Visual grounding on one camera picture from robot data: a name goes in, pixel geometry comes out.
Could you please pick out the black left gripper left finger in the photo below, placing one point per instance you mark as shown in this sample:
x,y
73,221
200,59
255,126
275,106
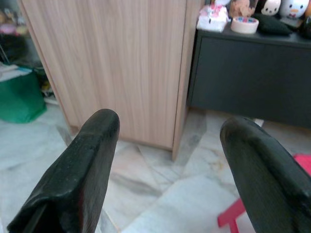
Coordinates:
x,y
73,174

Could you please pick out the black low cabinet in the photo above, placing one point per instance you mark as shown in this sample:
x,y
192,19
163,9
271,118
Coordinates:
x,y
250,77

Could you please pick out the green bag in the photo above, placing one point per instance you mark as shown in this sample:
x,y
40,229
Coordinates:
x,y
19,99

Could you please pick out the white round-faced plush doll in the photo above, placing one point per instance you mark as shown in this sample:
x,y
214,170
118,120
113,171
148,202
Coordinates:
x,y
271,7

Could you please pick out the light wooden cabinet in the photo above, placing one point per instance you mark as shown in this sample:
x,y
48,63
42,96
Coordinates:
x,y
116,60

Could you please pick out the white penguin plush doll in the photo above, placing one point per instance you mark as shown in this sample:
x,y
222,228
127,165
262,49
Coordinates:
x,y
294,8

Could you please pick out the white and pink plush toy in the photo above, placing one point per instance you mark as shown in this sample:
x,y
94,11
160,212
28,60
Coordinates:
x,y
212,18

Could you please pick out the beige tape roll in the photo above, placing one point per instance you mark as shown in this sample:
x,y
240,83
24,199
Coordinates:
x,y
244,25

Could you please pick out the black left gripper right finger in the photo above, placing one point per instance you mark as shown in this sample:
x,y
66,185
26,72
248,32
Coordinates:
x,y
267,179

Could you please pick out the white paper sheets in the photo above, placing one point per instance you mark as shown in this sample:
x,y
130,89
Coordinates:
x,y
12,71

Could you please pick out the brown plush toy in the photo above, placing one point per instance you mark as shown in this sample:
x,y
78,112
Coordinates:
x,y
243,7

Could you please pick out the red plastic stool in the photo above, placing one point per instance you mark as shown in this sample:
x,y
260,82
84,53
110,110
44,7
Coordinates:
x,y
228,216

